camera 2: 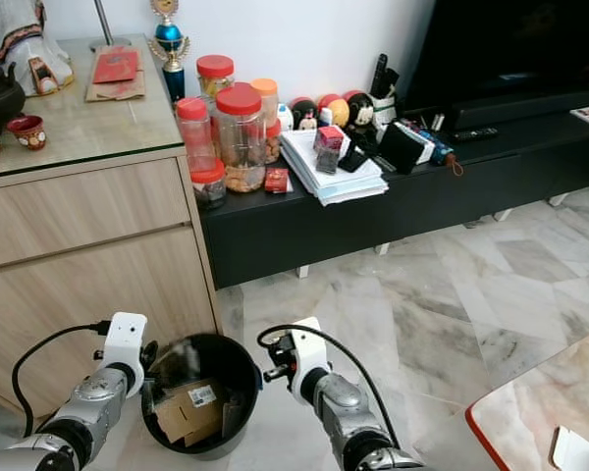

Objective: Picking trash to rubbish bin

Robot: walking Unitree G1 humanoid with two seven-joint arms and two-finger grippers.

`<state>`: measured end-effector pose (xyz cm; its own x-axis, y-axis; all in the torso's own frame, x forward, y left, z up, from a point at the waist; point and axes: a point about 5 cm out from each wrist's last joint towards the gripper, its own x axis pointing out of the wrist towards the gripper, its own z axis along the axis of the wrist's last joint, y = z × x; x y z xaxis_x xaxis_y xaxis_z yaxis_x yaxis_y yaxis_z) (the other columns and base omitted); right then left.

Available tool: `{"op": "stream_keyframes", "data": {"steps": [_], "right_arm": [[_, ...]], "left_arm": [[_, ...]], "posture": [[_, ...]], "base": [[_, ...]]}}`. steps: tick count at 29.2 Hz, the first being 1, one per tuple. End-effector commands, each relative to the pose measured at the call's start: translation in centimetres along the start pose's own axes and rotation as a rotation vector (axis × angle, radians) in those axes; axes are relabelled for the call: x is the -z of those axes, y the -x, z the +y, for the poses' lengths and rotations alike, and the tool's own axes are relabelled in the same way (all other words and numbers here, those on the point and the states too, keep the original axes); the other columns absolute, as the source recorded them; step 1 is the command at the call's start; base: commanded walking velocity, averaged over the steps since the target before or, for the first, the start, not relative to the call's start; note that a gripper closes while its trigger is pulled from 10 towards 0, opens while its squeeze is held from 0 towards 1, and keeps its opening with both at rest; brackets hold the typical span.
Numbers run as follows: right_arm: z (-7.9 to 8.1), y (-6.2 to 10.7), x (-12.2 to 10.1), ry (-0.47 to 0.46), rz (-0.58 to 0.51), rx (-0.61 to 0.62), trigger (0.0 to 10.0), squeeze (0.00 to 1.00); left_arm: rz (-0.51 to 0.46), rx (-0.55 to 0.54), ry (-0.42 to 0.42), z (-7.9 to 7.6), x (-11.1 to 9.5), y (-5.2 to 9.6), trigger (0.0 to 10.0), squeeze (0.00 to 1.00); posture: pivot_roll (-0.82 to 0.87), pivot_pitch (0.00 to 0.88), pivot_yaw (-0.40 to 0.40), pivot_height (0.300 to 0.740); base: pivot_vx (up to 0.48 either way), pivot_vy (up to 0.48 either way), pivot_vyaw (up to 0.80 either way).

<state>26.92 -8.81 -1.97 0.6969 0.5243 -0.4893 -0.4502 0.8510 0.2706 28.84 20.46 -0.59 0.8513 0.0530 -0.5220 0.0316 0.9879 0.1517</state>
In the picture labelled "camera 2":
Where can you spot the white paper stack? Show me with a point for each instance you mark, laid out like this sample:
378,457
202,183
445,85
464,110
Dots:
344,182

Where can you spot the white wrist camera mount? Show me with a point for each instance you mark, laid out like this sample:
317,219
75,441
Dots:
306,353
125,343

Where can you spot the black round rubbish bin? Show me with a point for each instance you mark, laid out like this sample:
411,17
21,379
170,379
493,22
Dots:
236,388

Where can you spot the orange lid plastic jar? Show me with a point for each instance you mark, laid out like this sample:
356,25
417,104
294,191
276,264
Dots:
268,98

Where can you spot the wooden cabinet with glass top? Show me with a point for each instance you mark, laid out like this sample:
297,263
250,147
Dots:
88,255

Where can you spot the large red lid snack jar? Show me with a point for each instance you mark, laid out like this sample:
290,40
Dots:
240,132

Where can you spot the red envelope on brown paper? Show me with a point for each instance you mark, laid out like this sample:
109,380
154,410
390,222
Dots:
116,69

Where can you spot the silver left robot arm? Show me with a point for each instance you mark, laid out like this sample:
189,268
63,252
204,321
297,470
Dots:
83,412

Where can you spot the blue and gold trophy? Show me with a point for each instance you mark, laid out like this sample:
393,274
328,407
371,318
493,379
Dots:
170,41

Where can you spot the black wallet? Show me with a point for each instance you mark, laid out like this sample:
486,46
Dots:
402,147

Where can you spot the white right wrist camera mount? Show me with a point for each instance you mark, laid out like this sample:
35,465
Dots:
306,353

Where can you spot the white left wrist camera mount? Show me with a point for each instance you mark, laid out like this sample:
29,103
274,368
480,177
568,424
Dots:
125,343

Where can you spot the red lid plastic jar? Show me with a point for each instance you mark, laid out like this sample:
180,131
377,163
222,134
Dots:
193,128
215,69

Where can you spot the black soundbar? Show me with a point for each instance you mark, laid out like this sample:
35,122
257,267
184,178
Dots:
530,106

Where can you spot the black mouse figurine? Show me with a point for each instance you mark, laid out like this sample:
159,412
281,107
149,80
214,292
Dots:
360,109

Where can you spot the black flat screen television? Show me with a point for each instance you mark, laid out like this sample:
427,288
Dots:
510,44

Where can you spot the small red lid jar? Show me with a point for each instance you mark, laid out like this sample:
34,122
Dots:
207,183

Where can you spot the black low television console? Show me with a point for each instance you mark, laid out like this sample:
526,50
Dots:
383,226

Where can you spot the remote holder with remotes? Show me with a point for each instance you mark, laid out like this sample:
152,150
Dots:
383,88

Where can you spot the black remote control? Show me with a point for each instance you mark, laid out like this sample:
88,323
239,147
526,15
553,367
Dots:
475,133

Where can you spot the orange round figurine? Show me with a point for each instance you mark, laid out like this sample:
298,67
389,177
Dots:
334,110

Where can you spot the marble top table red edge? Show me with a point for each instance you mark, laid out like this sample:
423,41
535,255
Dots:
530,412

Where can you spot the small red tea cup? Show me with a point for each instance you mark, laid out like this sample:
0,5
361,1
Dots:
27,133

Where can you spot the small red grey cube box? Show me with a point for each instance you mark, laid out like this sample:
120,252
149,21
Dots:
330,147

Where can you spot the black incense burner pot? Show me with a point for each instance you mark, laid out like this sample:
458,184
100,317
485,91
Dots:
0,95

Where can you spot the small labelled cardboard box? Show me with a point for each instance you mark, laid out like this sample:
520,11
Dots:
187,412

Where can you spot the silver lamp stand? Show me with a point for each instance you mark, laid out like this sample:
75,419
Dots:
106,22

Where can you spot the white robed ceramic statue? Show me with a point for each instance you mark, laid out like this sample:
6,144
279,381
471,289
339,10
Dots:
25,34

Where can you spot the black white round figurine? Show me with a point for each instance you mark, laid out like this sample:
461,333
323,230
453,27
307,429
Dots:
304,115

